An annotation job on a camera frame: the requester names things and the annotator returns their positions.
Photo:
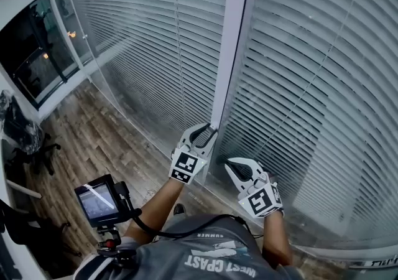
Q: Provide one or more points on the dark shoe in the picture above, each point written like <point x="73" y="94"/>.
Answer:
<point x="179" y="209"/>

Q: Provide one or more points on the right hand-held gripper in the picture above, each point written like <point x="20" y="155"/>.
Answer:
<point x="261" y="201"/>

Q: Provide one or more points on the person's left forearm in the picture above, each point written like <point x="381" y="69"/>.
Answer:
<point x="155" y="207"/>

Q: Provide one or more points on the dark glass window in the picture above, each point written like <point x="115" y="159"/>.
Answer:
<point x="28" y="54"/>

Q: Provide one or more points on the small black monitor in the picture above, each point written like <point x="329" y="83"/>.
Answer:
<point x="98" y="202"/>

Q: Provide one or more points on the plastic-covered black office chair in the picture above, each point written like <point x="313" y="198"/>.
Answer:
<point x="21" y="135"/>

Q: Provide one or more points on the grey printed t-shirt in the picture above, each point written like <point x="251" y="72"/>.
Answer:
<point x="192" y="257"/>

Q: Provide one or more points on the white window pillar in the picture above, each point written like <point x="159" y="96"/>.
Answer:
<point x="231" y="39"/>

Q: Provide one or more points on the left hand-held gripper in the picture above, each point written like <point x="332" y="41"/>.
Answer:
<point x="186" y="165"/>

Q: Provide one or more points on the white slatted window blinds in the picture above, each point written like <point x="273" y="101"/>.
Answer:
<point x="311" y="70"/>
<point x="140" y="39"/>

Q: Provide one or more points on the black monitor mount clamp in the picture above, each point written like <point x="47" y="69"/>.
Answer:
<point x="109" y="243"/>

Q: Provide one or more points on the person's right forearm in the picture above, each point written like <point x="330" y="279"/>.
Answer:
<point x="276" y="241"/>

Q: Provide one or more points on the narrow glass panel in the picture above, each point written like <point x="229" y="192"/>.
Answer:
<point x="70" y="26"/>

